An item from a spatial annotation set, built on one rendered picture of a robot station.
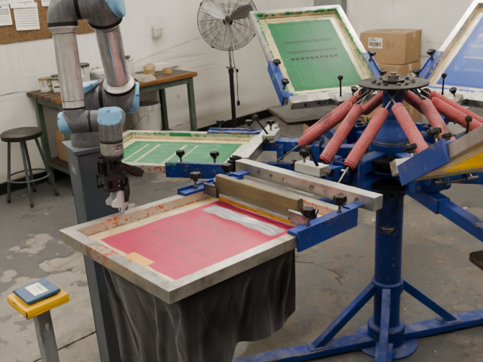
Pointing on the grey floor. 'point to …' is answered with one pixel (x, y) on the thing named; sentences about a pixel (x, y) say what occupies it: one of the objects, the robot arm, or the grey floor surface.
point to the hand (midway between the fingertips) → (123, 209)
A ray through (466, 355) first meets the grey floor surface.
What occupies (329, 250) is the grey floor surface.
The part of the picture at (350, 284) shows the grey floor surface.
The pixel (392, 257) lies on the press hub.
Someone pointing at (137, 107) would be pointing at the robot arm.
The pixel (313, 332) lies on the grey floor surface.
